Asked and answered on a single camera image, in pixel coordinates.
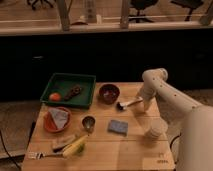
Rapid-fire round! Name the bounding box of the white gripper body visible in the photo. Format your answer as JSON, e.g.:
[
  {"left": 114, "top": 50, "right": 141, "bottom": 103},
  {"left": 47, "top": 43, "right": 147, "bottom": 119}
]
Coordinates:
[{"left": 138, "top": 83, "right": 156, "bottom": 101}]

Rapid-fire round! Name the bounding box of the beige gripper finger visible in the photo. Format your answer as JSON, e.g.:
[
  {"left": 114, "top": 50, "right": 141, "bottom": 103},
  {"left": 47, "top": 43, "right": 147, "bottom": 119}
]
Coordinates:
[{"left": 143, "top": 100, "right": 152, "bottom": 112}]

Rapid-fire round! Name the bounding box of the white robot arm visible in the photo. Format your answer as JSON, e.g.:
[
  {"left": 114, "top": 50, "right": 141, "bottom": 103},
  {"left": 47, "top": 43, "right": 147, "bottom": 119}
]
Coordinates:
[{"left": 138, "top": 68, "right": 213, "bottom": 171}]

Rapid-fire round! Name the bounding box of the white paper cup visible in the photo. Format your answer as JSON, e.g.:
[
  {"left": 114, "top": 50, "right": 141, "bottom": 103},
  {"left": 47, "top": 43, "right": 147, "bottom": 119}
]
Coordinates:
[{"left": 146, "top": 118, "right": 168, "bottom": 139}]

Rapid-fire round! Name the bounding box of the small metal cup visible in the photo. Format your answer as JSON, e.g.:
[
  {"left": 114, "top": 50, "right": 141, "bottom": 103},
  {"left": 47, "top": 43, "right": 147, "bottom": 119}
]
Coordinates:
[{"left": 82, "top": 116, "right": 95, "bottom": 132}]

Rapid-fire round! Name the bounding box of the blue sponge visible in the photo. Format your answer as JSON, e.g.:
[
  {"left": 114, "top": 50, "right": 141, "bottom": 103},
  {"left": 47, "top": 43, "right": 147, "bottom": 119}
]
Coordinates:
[{"left": 108, "top": 120, "right": 128, "bottom": 135}]

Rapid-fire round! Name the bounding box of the dark red bowl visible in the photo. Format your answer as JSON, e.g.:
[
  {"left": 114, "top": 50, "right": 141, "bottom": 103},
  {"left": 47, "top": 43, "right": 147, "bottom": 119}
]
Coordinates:
[{"left": 99, "top": 84, "right": 120, "bottom": 104}]

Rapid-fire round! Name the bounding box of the brown toy in tray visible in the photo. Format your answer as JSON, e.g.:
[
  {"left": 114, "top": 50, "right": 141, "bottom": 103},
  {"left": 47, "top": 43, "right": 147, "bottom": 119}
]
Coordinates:
[{"left": 64, "top": 86, "right": 82, "bottom": 101}]

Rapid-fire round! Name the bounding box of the green plastic tray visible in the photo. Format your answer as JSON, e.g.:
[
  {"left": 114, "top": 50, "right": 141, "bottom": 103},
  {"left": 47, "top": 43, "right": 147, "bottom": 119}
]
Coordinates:
[{"left": 40, "top": 73, "right": 96, "bottom": 109}]

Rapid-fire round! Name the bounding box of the office chair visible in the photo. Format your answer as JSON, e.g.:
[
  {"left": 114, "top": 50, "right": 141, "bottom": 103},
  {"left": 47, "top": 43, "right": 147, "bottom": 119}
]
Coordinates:
[{"left": 129, "top": 0, "right": 158, "bottom": 23}]

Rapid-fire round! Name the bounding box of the yellow banana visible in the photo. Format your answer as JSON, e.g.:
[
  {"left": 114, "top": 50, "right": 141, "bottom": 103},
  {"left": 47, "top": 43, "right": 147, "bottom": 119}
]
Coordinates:
[{"left": 62, "top": 135, "right": 87, "bottom": 158}]

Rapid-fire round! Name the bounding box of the grey white cloth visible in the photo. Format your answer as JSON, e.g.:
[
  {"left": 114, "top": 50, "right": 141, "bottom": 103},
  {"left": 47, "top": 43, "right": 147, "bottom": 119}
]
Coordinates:
[{"left": 49, "top": 108, "right": 69, "bottom": 129}]

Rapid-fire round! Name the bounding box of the orange fruit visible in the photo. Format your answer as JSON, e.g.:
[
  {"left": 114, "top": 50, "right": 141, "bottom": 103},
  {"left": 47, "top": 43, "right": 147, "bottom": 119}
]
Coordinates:
[{"left": 49, "top": 93, "right": 61, "bottom": 102}]

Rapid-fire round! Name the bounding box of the brown bread piece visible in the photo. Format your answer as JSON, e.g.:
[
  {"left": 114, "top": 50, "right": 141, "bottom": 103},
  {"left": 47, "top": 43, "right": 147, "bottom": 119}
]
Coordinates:
[{"left": 52, "top": 134, "right": 76, "bottom": 151}]

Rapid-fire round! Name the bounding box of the silver fork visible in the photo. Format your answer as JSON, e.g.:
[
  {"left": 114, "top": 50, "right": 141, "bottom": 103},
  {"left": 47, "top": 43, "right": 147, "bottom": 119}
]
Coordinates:
[{"left": 27, "top": 152, "right": 63, "bottom": 159}]

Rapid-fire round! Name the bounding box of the black cable right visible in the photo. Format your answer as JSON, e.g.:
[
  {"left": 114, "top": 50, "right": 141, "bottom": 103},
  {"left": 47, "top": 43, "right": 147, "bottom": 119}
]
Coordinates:
[{"left": 169, "top": 133, "right": 182, "bottom": 158}]

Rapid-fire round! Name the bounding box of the black cable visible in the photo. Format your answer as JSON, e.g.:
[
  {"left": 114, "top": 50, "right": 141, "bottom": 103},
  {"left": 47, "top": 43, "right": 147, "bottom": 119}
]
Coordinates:
[
  {"left": 0, "top": 129, "right": 22, "bottom": 171},
  {"left": 169, "top": 133, "right": 182, "bottom": 158}
]

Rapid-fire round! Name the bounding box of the wooden post right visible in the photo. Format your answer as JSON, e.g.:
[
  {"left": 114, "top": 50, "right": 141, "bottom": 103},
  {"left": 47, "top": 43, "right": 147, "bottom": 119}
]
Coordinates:
[{"left": 120, "top": 0, "right": 130, "bottom": 29}]

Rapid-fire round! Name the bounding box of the wooden post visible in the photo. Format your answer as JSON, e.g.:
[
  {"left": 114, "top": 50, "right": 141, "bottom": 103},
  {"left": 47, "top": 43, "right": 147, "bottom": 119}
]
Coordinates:
[
  {"left": 120, "top": 0, "right": 130, "bottom": 29},
  {"left": 56, "top": 0, "right": 70, "bottom": 31}
]

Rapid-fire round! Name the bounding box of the wooden post left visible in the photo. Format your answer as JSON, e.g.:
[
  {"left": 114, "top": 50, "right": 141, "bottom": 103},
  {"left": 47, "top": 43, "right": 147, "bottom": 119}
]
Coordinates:
[{"left": 56, "top": 0, "right": 70, "bottom": 31}]

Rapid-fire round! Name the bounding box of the black cable left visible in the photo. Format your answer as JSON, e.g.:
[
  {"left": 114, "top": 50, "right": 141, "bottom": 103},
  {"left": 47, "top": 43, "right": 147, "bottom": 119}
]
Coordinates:
[{"left": 0, "top": 129, "right": 22, "bottom": 171}]

